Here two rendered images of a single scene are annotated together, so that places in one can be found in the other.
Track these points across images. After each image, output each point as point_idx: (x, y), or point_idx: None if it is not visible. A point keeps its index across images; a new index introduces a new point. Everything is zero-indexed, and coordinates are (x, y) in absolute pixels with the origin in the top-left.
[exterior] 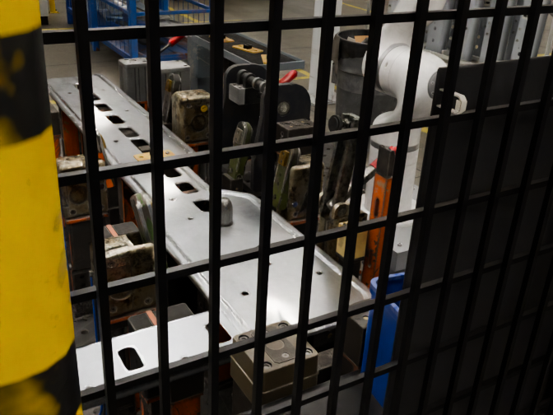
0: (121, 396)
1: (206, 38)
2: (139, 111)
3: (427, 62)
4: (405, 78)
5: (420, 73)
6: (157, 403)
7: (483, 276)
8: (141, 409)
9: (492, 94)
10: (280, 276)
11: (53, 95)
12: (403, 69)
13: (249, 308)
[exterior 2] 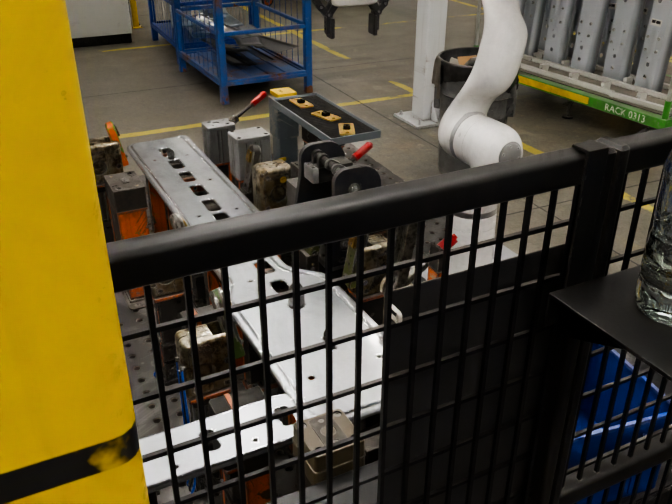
0: (202, 473)
1: (286, 103)
2: (222, 180)
3: (498, 134)
4: (477, 150)
5: (491, 146)
6: (236, 474)
7: (446, 409)
8: (223, 478)
9: (430, 299)
10: (344, 360)
11: (139, 164)
12: (475, 141)
13: (314, 392)
